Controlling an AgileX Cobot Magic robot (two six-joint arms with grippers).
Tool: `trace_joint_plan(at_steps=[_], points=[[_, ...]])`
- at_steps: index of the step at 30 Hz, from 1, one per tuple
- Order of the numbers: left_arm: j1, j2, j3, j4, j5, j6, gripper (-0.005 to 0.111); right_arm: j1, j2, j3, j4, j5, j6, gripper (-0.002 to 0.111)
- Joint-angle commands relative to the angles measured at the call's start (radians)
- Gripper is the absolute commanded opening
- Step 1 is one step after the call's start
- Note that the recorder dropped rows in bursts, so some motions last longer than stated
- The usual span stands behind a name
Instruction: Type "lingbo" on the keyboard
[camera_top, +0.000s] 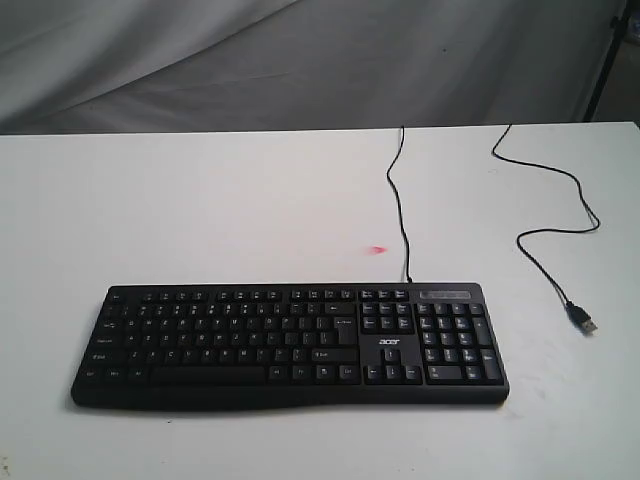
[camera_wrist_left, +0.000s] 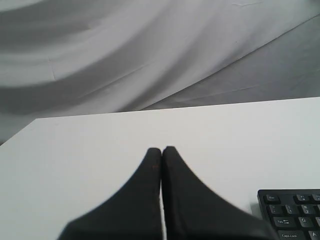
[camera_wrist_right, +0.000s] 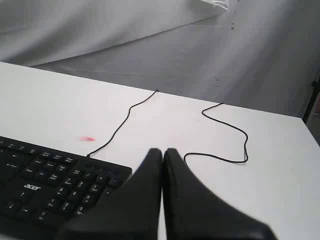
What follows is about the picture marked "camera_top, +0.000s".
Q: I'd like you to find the black acer keyboard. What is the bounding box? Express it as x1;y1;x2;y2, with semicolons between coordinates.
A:
71;283;510;411

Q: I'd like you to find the grey backdrop cloth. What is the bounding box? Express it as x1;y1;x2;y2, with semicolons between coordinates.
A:
1;1;625;134

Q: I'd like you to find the black usb cable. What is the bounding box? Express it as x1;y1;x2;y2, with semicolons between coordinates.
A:
386;123;600;337

